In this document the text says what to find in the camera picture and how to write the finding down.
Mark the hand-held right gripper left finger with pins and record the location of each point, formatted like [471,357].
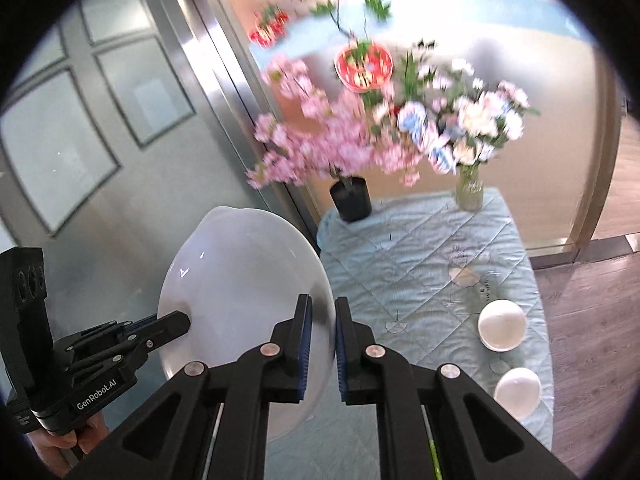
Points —
[305,355]

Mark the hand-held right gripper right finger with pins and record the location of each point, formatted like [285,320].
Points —
[341,360]

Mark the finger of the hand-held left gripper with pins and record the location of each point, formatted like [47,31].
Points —
[165,327]
[110,330]

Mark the white plate with ears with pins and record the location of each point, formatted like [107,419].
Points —
[240,280]

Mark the green bowl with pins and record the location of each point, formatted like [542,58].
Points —
[436,455]

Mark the small white bowl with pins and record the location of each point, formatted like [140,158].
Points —
[502,325]
[517,392]

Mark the person's left hand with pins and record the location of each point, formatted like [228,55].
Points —
[55,452]

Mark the light blue quilted blanket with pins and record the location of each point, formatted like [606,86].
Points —
[415,270]

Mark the black flower pot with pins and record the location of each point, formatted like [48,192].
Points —
[352,202]

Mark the glass vase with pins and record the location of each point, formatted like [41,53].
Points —
[469,192]

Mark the pink blossom tree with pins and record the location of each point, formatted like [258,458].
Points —
[320,135]

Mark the pastel flower bouquet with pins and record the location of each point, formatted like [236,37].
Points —
[475,120]

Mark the large red round ornament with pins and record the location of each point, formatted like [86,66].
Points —
[362,67]

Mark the dark door mat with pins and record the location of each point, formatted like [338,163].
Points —
[625,244]

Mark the small red ornament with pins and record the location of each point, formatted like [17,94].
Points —
[267,30]

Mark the green leafy branch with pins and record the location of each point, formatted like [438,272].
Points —
[375,0]

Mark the wooden door frame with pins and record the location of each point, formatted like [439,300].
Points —
[600,200]

